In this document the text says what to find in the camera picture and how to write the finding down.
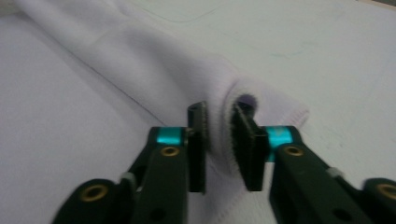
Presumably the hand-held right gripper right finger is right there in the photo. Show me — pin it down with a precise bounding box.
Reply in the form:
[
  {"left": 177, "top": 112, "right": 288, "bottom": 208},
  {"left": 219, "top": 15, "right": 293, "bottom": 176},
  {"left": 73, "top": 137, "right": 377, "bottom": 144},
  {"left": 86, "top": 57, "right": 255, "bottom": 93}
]
[{"left": 232, "top": 102, "right": 294, "bottom": 192}]

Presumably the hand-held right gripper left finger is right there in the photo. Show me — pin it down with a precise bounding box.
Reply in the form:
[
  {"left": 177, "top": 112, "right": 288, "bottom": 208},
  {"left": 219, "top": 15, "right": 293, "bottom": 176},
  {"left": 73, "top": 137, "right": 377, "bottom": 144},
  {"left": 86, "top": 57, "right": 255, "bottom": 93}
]
[{"left": 155, "top": 101, "right": 209, "bottom": 194}]

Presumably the lilac printed towel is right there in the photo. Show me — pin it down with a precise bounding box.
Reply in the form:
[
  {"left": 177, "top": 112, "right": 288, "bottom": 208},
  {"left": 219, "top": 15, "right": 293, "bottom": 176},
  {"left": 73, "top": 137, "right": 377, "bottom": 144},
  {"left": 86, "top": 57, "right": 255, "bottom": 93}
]
[{"left": 0, "top": 0, "right": 311, "bottom": 224}]

